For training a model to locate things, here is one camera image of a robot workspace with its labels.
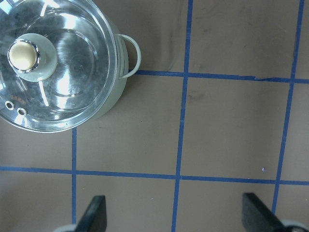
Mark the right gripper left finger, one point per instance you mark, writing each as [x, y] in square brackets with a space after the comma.
[95, 217]

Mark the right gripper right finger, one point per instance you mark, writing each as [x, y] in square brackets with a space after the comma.
[256, 216]

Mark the glass pot lid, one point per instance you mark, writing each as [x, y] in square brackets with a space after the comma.
[16, 16]

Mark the pale green electric pot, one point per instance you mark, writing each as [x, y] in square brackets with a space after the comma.
[120, 70]

